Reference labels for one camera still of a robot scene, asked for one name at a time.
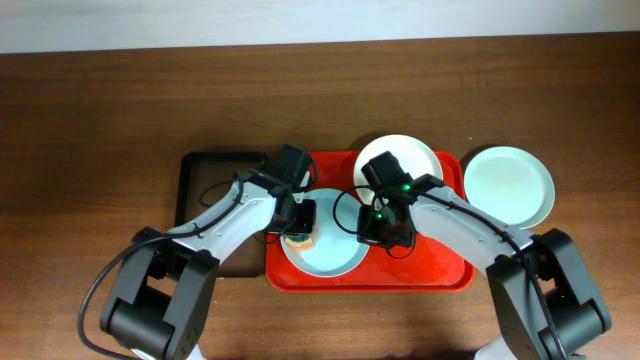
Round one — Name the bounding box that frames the green yellow sponge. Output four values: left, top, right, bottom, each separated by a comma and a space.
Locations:
284, 234, 314, 250

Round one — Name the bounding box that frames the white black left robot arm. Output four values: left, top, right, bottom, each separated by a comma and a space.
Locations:
99, 145, 316, 359

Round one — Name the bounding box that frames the black plastic tray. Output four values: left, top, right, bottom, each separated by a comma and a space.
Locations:
174, 151, 270, 278

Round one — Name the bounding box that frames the mint green plate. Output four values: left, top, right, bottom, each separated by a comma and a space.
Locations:
464, 146, 556, 229

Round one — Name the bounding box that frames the light blue plate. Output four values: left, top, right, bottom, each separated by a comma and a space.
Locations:
280, 188, 369, 278

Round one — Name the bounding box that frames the red plastic tray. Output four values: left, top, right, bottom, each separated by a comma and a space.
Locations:
265, 150, 474, 293

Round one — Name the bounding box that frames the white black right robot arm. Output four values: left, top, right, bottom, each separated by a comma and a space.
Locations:
356, 151, 612, 359

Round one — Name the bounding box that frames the cream white plate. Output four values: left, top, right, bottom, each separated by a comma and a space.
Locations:
353, 134, 444, 205

